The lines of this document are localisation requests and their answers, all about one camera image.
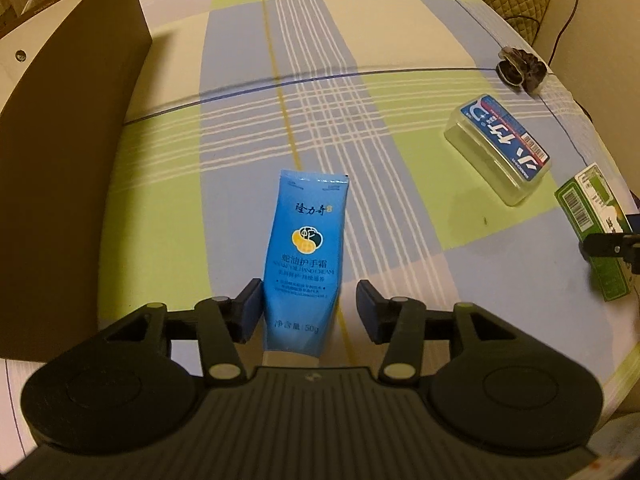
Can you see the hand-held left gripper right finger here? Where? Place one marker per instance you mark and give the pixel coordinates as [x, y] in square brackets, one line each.
[367, 310]

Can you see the brown cardboard box white inside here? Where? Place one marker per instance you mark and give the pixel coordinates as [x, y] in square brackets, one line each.
[65, 160]

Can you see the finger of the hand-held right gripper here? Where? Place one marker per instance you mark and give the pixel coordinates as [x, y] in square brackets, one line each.
[605, 245]

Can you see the blue hand cream tube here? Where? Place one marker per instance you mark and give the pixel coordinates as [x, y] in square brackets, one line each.
[305, 250]

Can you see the clear plastic box blue label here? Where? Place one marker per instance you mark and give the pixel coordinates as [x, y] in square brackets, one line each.
[500, 150]

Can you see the dark hair scrunchie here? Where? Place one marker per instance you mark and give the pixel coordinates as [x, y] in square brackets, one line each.
[520, 70]

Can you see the green and white medicine box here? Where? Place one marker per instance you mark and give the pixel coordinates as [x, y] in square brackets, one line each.
[585, 205]

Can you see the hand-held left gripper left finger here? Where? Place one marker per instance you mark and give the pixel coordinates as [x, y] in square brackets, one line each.
[250, 305]

